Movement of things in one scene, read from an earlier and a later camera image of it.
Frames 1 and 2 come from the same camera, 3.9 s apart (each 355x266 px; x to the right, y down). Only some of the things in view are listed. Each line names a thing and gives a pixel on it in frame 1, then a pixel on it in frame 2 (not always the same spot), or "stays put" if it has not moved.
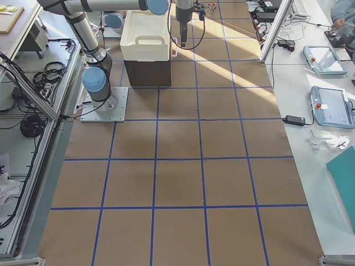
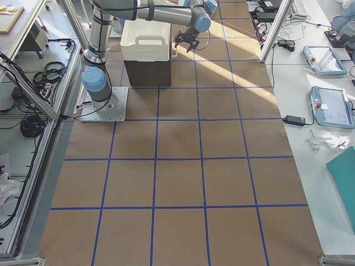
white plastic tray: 146,36 stays put
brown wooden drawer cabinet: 143,73 stays put
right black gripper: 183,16 -> 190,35
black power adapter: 294,120 stays put
